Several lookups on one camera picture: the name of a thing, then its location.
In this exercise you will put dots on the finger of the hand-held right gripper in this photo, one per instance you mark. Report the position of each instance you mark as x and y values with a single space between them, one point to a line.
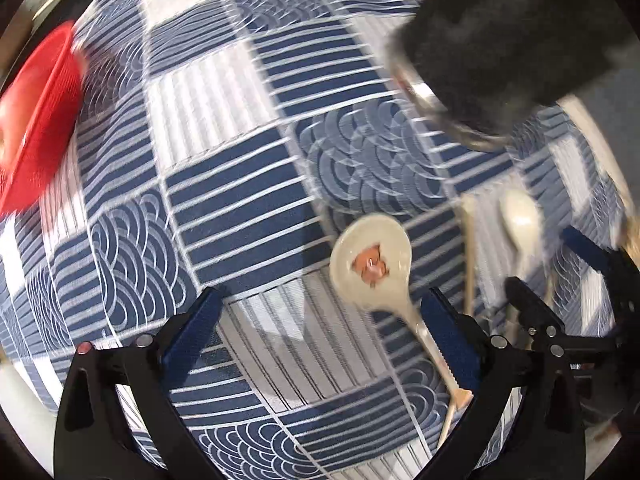
532 310
584 246

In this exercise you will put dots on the plain white ceramic spoon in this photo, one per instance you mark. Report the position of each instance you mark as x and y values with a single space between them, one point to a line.
522 220

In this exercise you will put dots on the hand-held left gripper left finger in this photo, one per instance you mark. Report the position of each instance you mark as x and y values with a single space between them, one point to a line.
192 335

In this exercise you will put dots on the blue white patterned tablecloth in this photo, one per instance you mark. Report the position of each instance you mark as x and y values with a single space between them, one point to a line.
225 185

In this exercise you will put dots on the ceramic spoon with printed bowl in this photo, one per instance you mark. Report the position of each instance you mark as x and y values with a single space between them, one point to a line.
370 260

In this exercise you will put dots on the red plastic basket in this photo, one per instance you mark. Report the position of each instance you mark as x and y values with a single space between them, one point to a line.
45 120

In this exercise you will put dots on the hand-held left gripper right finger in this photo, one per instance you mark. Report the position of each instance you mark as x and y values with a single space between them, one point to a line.
450 335

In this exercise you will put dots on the black cylindrical utensil holder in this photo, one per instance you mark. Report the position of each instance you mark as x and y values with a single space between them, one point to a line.
500 35

